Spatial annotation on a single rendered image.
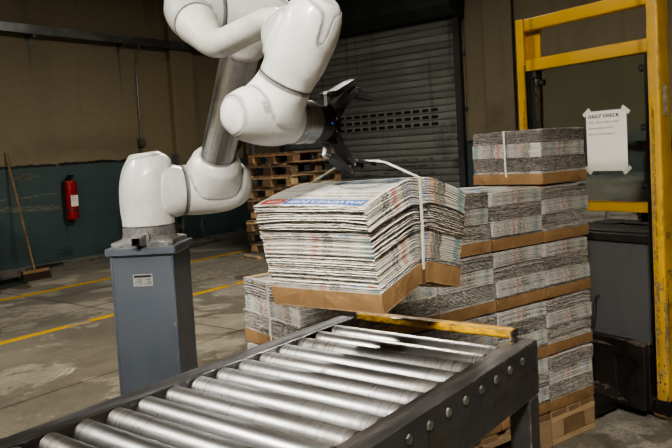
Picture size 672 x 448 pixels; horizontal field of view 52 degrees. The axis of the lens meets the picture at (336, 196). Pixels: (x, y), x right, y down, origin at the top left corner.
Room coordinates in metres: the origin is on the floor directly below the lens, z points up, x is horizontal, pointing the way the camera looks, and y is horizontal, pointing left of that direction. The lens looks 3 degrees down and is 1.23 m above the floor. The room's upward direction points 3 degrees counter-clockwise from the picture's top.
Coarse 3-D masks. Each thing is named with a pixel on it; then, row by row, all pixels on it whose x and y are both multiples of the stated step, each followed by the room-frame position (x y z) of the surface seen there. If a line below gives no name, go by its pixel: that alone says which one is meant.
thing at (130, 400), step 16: (336, 320) 1.79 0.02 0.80; (352, 320) 1.80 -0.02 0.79; (288, 336) 1.65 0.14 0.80; (304, 336) 1.65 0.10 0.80; (240, 352) 1.54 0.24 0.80; (256, 352) 1.53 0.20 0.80; (208, 368) 1.43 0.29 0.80; (160, 384) 1.34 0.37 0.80; (176, 384) 1.34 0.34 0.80; (112, 400) 1.26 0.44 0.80; (128, 400) 1.26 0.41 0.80; (64, 416) 1.20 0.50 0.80; (80, 416) 1.19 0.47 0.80; (96, 416) 1.20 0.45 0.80; (32, 432) 1.13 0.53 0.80; (48, 432) 1.13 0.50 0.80; (64, 432) 1.15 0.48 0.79
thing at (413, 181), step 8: (408, 184) 1.42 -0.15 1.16; (416, 184) 1.43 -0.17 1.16; (424, 184) 1.46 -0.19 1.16; (416, 192) 1.43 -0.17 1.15; (424, 192) 1.46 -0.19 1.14; (416, 200) 1.43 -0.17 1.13; (424, 200) 1.45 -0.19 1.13; (416, 208) 1.43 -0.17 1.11; (424, 208) 1.46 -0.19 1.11; (416, 216) 1.43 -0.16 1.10; (424, 216) 1.45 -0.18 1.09; (416, 224) 1.45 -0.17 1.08; (424, 224) 1.45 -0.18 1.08; (416, 232) 1.43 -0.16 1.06; (424, 232) 1.46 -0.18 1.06; (416, 240) 1.45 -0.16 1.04; (416, 248) 1.43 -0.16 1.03; (416, 256) 1.43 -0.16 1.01
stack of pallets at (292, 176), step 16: (256, 160) 9.11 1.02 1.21; (272, 160) 8.85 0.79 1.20; (288, 160) 8.68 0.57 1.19; (304, 160) 8.81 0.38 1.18; (320, 160) 9.06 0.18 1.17; (256, 176) 8.89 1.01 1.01; (272, 176) 8.80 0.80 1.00; (288, 176) 8.63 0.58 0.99; (336, 176) 9.51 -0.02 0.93; (256, 192) 9.07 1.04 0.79; (272, 192) 8.79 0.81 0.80; (256, 224) 9.06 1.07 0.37; (256, 240) 9.03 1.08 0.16
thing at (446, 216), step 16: (432, 192) 1.48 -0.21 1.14; (448, 192) 1.54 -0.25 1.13; (464, 192) 1.60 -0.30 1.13; (432, 208) 1.48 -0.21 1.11; (448, 208) 1.55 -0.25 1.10; (432, 224) 1.48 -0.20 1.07; (448, 224) 1.53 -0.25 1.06; (432, 240) 1.48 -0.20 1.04; (448, 240) 1.54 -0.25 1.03; (432, 256) 1.48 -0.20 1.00; (448, 256) 1.54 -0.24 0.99
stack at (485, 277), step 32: (480, 256) 2.54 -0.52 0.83; (512, 256) 2.64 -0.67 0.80; (256, 288) 2.30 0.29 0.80; (416, 288) 2.36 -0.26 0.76; (448, 288) 2.45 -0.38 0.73; (480, 288) 2.53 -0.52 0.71; (512, 288) 2.63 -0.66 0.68; (256, 320) 2.31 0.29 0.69; (288, 320) 2.13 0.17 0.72; (320, 320) 2.12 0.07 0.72; (480, 320) 2.52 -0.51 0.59; (512, 320) 2.62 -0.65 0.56; (544, 320) 2.73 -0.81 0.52; (544, 384) 2.71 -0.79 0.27; (544, 416) 2.71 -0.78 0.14
